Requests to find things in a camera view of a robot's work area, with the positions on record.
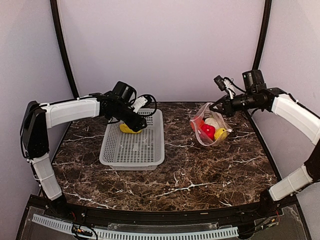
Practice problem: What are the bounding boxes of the white slotted cable duct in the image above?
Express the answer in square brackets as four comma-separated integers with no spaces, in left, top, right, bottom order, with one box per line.
[31,214,239,240]

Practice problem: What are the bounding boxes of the white plastic perforated basket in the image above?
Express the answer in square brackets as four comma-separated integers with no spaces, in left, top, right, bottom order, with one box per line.
[99,109,165,171]

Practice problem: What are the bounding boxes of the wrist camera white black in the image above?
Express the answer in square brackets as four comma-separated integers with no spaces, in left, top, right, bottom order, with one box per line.
[132,94,158,117]
[213,75,245,100]

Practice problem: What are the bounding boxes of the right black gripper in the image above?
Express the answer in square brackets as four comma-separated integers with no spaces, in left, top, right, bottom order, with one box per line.
[209,91,261,117]

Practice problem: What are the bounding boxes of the yellow bell pepper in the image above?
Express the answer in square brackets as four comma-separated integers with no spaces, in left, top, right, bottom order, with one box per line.
[214,127,228,141]

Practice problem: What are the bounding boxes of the black frame post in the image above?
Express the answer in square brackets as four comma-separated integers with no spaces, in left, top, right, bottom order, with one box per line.
[246,0,274,71]
[49,0,80,98]

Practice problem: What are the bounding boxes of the red bell pepper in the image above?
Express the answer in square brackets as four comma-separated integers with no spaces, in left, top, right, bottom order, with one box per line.
[201,124,216,141]

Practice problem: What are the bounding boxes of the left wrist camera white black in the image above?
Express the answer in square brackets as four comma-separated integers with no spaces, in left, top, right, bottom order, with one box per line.
[132,94,158,117]

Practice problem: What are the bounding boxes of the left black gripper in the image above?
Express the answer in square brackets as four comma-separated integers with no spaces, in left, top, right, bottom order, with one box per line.
[109,102,147,132]

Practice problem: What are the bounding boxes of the white green cauliflower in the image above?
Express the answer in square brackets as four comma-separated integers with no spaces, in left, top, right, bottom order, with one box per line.
[204,117,220,129]

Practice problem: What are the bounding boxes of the clear zip top bag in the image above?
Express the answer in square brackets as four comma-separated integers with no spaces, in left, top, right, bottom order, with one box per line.
[189,102,233,147]

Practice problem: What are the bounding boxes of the black curved front rail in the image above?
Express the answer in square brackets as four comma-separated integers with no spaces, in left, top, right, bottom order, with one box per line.
[44,199,283,228]

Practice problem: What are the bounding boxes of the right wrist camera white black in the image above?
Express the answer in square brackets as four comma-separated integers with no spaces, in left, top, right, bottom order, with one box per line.
[213,75,245,100]

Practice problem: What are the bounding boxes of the right black frame post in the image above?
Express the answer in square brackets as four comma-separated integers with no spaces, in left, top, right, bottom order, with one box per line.
[246,0,274,71]

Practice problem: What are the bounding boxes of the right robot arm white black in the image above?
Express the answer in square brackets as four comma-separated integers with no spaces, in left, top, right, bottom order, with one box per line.
[209,69,320,217]

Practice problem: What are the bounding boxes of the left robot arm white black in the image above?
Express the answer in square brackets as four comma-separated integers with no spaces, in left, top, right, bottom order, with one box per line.
[20,81,152,218]

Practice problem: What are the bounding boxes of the orange bell pepper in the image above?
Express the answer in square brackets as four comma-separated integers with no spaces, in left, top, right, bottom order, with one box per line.
[190,118,205,132]

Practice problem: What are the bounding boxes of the left black frame post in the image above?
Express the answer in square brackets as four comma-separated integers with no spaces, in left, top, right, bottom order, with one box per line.
[49,0,80,98]

